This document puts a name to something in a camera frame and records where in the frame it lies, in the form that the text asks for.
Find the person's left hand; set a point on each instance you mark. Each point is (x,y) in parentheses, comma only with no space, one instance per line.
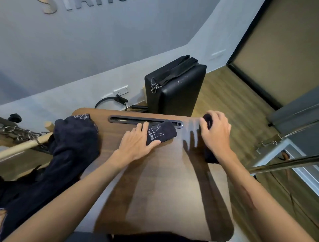
(133,145)

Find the person's right hand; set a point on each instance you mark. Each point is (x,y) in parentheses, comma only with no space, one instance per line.
(218,137)

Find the dark navy towel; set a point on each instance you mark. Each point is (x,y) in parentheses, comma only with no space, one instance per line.
(72,144)
(164,133)
(211,157)

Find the person's left forearm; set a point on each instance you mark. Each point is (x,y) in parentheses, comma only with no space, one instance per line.
(64,202)

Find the person's right forearm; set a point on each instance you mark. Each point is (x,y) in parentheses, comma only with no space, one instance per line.
(264,204)

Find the person's black shorts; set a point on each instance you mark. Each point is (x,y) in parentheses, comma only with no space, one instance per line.
(149,238)

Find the brown wooden side table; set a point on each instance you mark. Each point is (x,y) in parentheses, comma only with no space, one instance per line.
(169,179)

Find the black padded box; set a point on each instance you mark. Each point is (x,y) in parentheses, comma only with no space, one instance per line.
(182,97)

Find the grey panel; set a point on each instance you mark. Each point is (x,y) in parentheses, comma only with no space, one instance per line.
(294,112)

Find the chrome tower pole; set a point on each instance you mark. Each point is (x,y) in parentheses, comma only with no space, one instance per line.
(12,129)

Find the white wall socket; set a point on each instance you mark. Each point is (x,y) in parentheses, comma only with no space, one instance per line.
(121,90)

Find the silver metal frame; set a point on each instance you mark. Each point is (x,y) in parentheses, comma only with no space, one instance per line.
(274,152)

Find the chrome frame pole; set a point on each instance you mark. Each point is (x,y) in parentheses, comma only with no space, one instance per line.
(286,164)

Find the wooden tower frame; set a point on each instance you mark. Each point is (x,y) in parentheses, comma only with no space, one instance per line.
(49,125)

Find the brown blind with black frame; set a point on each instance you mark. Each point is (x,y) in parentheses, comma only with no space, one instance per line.
(279,54)

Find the grey wall letters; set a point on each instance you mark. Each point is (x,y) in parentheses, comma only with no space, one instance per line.
(49,6)

